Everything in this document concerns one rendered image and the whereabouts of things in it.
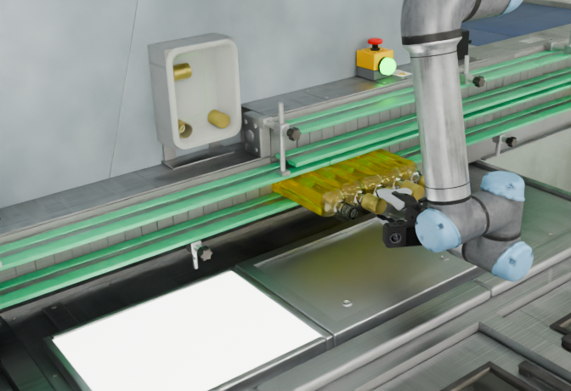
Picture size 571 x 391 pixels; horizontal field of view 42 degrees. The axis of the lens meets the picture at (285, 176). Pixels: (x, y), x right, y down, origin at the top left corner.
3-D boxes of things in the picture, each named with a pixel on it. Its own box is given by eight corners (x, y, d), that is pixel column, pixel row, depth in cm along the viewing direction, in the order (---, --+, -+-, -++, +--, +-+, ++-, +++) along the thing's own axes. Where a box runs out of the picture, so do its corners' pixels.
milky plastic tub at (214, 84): (157, 142, 168) (176, 152, 162) (147, 43, 160) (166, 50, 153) (223, 125, 178) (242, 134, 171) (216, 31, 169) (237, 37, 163)
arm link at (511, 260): (539, 235, 134) (534, 277, 138) (489, 216, 143) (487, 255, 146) (511, 249, 130) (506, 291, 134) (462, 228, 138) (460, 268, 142)
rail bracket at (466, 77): (437, 78, 201) (477, 88, 191) (438, 51, 198) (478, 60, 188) (447, 76, 203) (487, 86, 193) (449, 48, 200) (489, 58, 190)
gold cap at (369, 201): (360, 210, 162) (374, 217, 159) (360, 195, 160) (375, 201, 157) (372, 206, 164) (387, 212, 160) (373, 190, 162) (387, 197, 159)
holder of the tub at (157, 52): (159, 162, 171) (176, 172, 165) (147, 44, 160) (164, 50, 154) (223, 145, 180) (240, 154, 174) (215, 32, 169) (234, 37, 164)
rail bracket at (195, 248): (169, 257, 165) (200, 280, 155) (166, 229, 162) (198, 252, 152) (185, 251, 167) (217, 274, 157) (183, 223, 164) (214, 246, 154)
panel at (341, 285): (43, 351, 141) (121, 454, 115) (41, 337, 140) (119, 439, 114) (389, 215, 189) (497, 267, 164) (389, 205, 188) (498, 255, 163)
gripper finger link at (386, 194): (392, 185, 162) (422, 207, 156) (372, 193, 159) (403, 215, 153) (395, 173, 161) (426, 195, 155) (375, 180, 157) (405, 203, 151)
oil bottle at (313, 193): (271, 190, 176) (329, 222, 161) (270, 169, 174) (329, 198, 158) (291, 184, 180) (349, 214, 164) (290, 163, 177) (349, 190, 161)
